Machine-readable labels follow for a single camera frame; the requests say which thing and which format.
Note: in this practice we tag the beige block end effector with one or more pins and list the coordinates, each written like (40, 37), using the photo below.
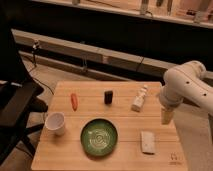
(166, 116)

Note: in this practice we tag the black eraser block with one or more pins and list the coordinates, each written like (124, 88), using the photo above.
(108, 96)

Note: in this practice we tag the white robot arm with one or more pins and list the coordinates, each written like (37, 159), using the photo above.
(185, 81)

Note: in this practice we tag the white sponge block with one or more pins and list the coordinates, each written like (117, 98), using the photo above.
(147, 142)

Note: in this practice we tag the white small bottle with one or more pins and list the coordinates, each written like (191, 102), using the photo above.
(139, 99)

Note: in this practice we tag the green plate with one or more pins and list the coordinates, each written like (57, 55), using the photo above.
(99, 137)

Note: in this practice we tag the orange carrot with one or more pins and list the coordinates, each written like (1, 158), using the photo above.
(74, 101)

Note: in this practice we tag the white cup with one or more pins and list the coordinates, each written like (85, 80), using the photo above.
(55, 123)

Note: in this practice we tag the black office chair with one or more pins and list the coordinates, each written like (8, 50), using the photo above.
(18, 95)

